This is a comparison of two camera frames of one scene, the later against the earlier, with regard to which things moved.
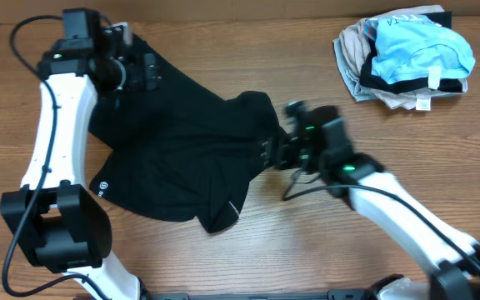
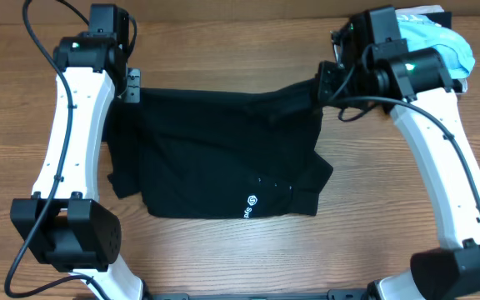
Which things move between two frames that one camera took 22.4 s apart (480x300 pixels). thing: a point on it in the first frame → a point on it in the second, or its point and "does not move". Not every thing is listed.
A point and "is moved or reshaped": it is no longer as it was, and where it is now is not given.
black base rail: [334, 295] does not move
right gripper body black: [297, 152] → [337, 83]
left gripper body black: [133, 80] → [133, 86]
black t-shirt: [179, 153] is moved or reshaped
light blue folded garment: [413, 46] does not move
